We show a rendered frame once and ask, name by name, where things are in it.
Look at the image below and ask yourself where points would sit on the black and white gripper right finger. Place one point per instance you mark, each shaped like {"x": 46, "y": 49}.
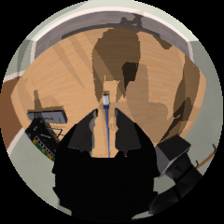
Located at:
{"x": 134, "y": 142}

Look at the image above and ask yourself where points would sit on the black network port rack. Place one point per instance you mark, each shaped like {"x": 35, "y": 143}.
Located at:
{"x": 40, "y": 134}

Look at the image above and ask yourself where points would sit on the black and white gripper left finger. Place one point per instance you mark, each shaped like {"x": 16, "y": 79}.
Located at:
{"x": 79, "y": 138}

